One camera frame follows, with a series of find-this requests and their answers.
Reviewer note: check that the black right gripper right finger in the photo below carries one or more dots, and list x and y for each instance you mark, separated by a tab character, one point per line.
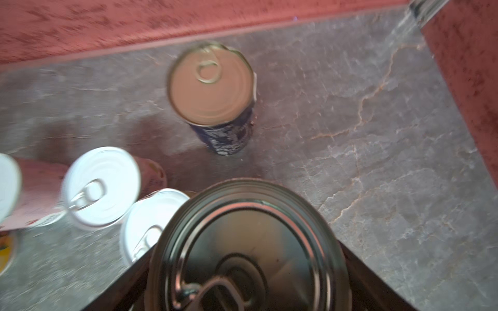
369	291

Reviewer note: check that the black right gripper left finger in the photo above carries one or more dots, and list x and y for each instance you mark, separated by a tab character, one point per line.
129	291

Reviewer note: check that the light blue corn can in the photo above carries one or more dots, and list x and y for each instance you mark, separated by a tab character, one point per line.
247	244

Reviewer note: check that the dark navy red can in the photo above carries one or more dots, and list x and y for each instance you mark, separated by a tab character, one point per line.
212	87

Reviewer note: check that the green label white-top can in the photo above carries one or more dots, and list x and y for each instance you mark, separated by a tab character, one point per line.
145	221

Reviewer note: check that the pink can right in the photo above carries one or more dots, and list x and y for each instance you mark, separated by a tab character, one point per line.
101	186

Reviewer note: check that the pink can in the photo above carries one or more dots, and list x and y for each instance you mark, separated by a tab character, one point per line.
101	186
30	193

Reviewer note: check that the small yellow white-lid can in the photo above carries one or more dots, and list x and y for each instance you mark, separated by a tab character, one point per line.
9	247

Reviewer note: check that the pink can left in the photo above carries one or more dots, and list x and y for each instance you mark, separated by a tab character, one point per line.
30	193

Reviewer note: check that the right aluminium corner post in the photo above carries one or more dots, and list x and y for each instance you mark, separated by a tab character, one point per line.
425	10

